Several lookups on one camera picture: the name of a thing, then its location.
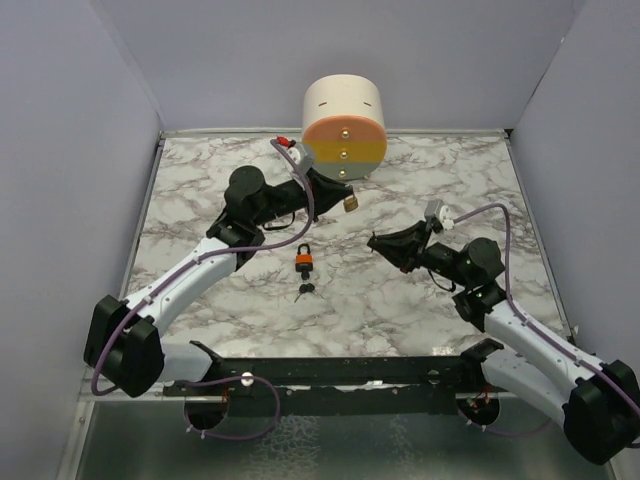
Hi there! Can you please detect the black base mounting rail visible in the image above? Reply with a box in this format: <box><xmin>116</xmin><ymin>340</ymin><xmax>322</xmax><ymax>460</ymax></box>
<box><xmin>163</xmin><ymin>339</ymin><xmax>503</xmax><ymax>418</ymax></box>

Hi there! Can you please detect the brass long-shackle padlock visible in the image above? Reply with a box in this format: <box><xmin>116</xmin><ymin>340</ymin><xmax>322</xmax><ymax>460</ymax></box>
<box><xmin>343</xmin><ymin>194</ymin><xmax>359</xmax><ymax>213</ymax></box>

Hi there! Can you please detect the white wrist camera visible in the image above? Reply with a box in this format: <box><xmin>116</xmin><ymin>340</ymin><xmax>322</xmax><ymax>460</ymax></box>
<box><xmin>424</xmin><ymin>200</ymin><xmax>455</xmax><ymax>233</ymax></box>
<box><xmin>287</xmin><ymin>143</ymin><xmax>315</xmax><ymax>174</ymax></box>

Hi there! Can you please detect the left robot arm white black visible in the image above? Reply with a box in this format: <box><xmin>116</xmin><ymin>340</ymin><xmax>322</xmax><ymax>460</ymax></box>
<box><xmin>83</xmin><ymin>166</ymin><xmax>353</xmax><ymax>398</ymax></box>

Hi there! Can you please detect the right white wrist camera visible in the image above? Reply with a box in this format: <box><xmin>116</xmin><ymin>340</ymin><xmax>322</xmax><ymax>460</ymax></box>
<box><xmin>424</xmin><ymin>200</ymin><xmax>455</xmax><ymax>233</ymax></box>

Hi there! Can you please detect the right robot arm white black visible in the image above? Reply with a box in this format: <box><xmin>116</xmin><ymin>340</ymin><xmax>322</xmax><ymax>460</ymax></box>
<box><xmin>367</xmin><ymin>221</ymin><xmax>639</xmax><ymax>465</ymax></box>

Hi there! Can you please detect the black-headed key pair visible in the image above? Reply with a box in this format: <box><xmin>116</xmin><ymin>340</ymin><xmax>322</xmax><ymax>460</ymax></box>
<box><xmin>294</xmin><ymin>282</ymin><xmax>323</xmax><ymax>303</ymax></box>

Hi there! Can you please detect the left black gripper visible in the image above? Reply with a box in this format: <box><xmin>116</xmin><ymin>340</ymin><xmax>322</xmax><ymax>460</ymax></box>
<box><xmin>253</xmin><ymin>166</ymin><xmax>352</xmax><ymax>227</ymax></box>

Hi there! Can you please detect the orange black padlock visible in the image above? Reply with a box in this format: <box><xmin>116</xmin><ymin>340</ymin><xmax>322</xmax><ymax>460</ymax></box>
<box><xmin>295</xmin><ymin>243</ymin><xmax>314</xmax><ymax>281</ymax></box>

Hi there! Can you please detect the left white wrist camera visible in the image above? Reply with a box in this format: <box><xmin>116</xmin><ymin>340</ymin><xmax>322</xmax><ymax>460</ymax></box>
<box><xmin>287</xmin><ymin>143</ymin><xmax>315</xmax><ymax>174</ymax></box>

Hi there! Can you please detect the round three-drawer storage box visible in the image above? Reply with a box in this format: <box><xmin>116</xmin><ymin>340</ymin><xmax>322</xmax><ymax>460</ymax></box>
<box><xmin>302</xmin><ymin>74</ymin><xmax>387</xmax><ymax>181</ymax></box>

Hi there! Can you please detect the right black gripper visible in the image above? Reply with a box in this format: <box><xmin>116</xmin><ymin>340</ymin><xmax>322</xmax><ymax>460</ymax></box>
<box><xmin>369</xmin><ymin>220</ymin><xmax>472</xmax><ymax>287</ymax></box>

